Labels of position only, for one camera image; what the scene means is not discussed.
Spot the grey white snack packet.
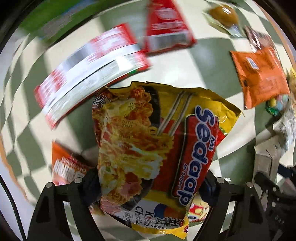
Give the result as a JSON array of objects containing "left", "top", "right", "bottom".
[{"left": 253, "top": 101, "right": 295, "bottom": 181}]

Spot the yellow Sedaap noodle packet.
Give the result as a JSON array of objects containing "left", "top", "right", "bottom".
[{"left": 92, "top": 82, "right": 241, "bottom": 238}]

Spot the small yellow snack packet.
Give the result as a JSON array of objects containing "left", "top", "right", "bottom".
[{"left": 188, "top": 193, "right": 210, "bottom": 222}]

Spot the orange red snack packet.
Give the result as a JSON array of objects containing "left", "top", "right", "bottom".
[{"left": 52, "top": 141, "right": 93, "bottom": 186}]

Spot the colourful candy bag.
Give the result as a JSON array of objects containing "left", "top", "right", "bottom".
[{"left": 265, "top": 94, "right": 288, "bottom": 116}]

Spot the brown pastry snack packet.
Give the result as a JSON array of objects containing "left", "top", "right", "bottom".
[{"left": 244, "top": 26, "right": 277, "bottom": 53}]

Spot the red white snack box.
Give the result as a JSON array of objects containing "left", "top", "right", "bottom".
[{"left": 34, "top": 23, "right": 150, "bottom": 128}]

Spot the braised egg clear packet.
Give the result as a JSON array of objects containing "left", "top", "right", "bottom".
[{"left": 203, "top": 3, "right": 244, "bottom": 38}]

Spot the cardboard milk box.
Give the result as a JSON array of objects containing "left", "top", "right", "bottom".
[{"left": 18, "top": 0, "right": 149, "bottom": 42}]

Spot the red triangular snack packet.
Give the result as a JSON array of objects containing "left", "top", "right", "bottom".
[{"left": 144, "top": 0, "right": 197, "bottom": 54}]

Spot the black cable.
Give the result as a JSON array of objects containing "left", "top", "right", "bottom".
[{"left": 0, "top": 176, "right": 27, "bottom": 241}]

